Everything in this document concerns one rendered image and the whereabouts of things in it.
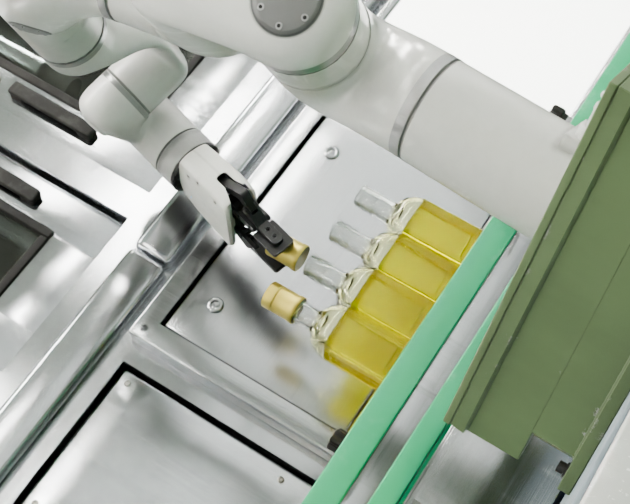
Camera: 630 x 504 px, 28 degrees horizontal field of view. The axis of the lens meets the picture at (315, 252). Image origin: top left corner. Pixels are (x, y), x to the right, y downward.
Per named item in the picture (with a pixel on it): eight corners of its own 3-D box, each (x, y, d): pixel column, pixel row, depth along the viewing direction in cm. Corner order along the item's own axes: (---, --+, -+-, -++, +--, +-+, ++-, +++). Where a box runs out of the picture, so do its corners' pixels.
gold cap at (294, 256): (310, 254, 154) (280, 237, 155) (310, 241, 151) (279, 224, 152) (294, 276, 153) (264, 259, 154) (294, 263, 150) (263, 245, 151)
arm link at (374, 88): (472, 80, 109) (324, -6, 114) (451, 33, 96) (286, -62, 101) (411, 174, 109) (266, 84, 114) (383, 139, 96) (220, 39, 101)
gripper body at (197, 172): (170, 198, 162) (226, 256, 158) (161, 157, 153) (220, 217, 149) (215, 165, 164) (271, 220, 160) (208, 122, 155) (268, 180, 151)
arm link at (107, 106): (117, 41, 152) (61, 96, 152) (172, 95, 149) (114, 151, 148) (158, 91, 166) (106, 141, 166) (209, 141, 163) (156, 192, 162)
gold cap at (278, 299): (300, 318, 151) (269, 301, 152) (310, 294, 150) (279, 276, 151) (287, 328, 148) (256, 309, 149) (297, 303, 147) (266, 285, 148)
